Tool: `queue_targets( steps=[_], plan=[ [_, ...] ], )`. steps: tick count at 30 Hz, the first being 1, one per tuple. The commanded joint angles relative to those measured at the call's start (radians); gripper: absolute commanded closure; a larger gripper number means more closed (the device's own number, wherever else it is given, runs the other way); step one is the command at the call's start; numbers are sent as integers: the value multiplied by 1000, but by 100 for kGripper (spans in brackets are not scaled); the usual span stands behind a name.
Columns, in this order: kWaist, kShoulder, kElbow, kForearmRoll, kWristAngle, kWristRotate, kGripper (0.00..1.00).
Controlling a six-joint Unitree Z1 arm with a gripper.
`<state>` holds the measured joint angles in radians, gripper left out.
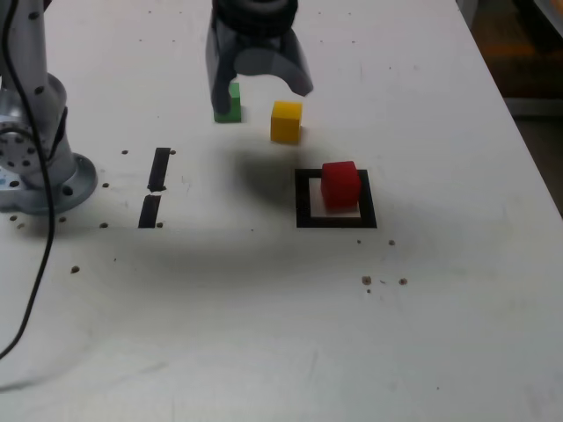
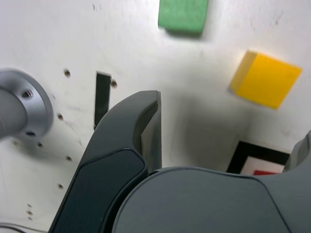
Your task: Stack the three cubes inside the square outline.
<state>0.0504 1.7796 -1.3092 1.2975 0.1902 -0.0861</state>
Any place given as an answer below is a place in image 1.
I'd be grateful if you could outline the yellow cube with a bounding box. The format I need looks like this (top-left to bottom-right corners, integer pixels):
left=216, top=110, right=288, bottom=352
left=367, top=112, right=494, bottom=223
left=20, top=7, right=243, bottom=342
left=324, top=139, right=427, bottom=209
left=269, top=100, right=304, bottom=145

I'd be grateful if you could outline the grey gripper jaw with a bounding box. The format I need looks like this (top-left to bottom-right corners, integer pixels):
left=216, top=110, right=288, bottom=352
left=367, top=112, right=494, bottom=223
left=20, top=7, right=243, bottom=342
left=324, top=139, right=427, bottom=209
left=234, top=29, right=315, bottom=98

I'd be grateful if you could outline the black tape strip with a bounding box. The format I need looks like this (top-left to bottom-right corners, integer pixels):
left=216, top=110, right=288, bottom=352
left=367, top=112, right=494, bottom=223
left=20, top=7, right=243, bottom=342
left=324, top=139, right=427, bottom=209
left=137, top=147, right=172, bottom=230

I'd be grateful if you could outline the black tape square outline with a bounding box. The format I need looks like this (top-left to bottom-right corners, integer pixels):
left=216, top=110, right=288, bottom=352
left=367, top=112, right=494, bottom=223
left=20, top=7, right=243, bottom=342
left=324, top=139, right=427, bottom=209
left=294, top=168, right=378, bottom=229

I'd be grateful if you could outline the brown wooden furniture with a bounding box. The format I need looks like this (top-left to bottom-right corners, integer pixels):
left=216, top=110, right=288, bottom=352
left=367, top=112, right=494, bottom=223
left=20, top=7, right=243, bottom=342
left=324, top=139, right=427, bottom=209
left=465, top=0, right=563, bottom=100

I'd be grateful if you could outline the red cube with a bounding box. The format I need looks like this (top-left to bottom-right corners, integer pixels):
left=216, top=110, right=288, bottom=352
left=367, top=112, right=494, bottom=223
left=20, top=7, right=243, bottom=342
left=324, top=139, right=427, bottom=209
left=319, top=160, right=362, bottom=208

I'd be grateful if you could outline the black cable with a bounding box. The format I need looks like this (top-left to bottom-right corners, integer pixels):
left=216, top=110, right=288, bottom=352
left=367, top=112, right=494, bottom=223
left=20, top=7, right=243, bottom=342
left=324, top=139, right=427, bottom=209
left=0, top=0, right=57, bottom=360

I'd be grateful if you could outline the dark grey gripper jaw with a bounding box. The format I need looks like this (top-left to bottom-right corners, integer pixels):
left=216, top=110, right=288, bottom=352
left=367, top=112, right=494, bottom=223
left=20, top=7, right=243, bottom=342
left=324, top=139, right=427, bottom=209
left=205, top=17, right=242, bottom=115

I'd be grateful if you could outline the green cube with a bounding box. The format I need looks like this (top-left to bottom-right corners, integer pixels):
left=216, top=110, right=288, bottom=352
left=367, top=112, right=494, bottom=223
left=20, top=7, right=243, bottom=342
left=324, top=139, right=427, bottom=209
left=214, top=82, right=244, bottom=123

